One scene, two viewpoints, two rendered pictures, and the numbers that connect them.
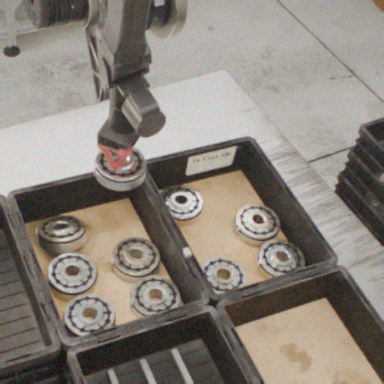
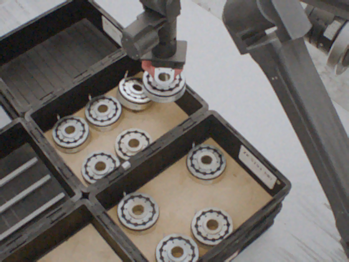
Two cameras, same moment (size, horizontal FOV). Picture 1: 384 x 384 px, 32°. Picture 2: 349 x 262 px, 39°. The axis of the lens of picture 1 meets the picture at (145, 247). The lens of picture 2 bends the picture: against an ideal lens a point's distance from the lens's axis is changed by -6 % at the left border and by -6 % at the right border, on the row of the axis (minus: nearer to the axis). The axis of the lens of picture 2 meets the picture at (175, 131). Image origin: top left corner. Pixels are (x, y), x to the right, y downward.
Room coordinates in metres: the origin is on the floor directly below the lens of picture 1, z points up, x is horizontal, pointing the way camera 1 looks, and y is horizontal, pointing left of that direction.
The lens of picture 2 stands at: (0.81, -0.70, 2.00)
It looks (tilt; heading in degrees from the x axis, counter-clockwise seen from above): 56 degrees down; 77
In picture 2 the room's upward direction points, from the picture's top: 2 degrees clockwise
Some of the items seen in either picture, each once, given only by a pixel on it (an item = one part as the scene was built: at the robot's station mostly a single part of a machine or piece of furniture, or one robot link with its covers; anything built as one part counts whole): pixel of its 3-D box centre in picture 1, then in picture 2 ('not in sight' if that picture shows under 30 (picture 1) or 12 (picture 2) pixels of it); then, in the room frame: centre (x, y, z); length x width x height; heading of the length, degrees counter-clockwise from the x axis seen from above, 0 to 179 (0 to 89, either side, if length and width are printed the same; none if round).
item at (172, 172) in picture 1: (229, 228); (191, 203); (0.98, -0.18, 0.87); 0.40 x 0.30 x 0.11; 29
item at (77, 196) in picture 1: (102, 262); (116, 124); (0.83, 0.08, 0.87); 0.40 x 0.30 x 0.11; 29
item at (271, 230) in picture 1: (257, 221); (212, 226); (1.01, -0.24, 0.86); 0.10 x 0.10 x 0.01
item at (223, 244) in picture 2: (233, 213); (192, 194); (0.98, -0.18, 0.92); 0.40 x 0.30 x 0.02; 29
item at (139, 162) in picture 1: (120, 162); (164, 78); (0.96, 0.07, 1.04); 0.10 x 0.10 x 0.01
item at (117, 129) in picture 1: (124, 116); (163, 43); (0.96, 0.08, 1.16); 0.10 x 0.07 x 0.07; 164
